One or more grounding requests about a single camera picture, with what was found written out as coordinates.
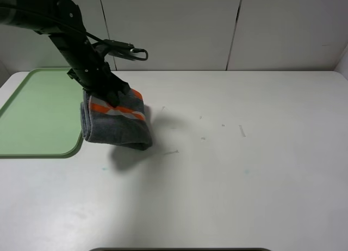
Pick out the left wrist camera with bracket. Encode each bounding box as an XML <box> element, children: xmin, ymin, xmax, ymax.
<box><xmin>92</xmin><ymin>39</ymin><xmax>148</xmax><ymax>61</ymax></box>

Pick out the light green plastic tray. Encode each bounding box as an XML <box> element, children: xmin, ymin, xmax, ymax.
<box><xmin>1</xmin><ymin>68</ymin><xmax>83</xmax><ymax>158</ymax></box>

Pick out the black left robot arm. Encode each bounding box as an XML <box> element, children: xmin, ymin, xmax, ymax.
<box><xmin>1</xmin><ymin>0</ymin><xmax>130</xmax><ymax>107</ymax></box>

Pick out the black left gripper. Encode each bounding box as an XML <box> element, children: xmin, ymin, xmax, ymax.
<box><xmin>67</xmin><ymin>42</ymin><xmax>130</xmax><ymax>107</ymax></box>

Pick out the grey towel with orange stripe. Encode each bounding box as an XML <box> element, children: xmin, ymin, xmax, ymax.
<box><xmin>80</xmin><ymin>89</ymin><xmax>153</xmax><ymax>151</ymax></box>

